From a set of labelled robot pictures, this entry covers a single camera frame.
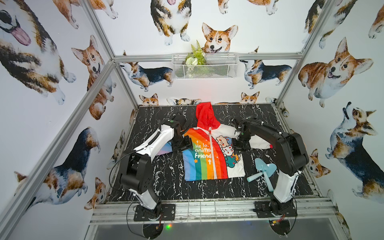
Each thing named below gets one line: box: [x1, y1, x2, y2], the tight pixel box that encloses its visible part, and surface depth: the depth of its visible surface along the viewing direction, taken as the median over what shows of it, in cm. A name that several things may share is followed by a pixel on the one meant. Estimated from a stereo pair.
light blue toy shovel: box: [246, 158, 278, 192], surface depth 86 cm
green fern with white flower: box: [185, 40, 207, 66], surface depth 84 cm
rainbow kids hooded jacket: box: [156, 102, 274, 182], surface depth 92 cm
